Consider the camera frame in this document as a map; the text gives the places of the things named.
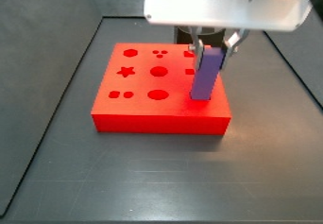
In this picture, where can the red shape sorter block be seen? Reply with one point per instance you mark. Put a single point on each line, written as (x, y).
(144, 93)

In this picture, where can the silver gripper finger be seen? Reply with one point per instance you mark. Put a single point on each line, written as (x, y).
(196, 46)
(231, 44)

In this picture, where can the purple rectangular block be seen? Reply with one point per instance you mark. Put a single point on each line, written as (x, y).
(207, 73)

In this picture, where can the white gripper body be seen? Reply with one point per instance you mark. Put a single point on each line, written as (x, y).
(279, 15)

